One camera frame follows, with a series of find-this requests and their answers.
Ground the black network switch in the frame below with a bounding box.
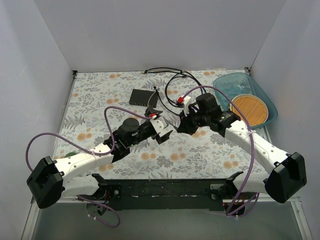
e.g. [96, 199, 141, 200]
[129, 89, 158, 108]

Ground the grey ethernet cable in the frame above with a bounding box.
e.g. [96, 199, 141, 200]
[147, 86, 161, 109]

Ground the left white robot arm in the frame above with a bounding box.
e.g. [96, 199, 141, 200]
[26, 108, 172, 209]

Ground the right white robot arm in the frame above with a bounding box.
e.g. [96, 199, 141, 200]
[176, 93, 307, 203]

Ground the teal plastic tray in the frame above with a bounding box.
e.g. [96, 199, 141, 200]
[212, 72, 279, 130]

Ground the floral table mat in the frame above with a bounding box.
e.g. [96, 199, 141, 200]
[53, 70, 268, 179]

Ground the round woven bamboo basket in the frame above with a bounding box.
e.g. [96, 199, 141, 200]
[232, 94, 269, 127]

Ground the green plastic cup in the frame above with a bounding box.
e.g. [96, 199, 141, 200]
[64, 152, 77, 158]

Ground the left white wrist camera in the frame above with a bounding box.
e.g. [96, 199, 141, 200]
[149, 115, 173, 135]

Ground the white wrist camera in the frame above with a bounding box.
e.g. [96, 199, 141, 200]
[149, 115, 173, 135]
[176, 96, 192, 116]

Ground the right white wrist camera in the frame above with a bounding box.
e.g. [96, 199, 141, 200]
[176, 96, 192, 116]

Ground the black cable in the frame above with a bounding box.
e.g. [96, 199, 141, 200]
[141, 66, 204, 108]

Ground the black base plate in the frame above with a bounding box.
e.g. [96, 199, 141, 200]
[83, 178, 238, 211]

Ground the aluminium frame rail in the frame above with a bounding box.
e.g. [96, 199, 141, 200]
[22, 196, 313, 240]

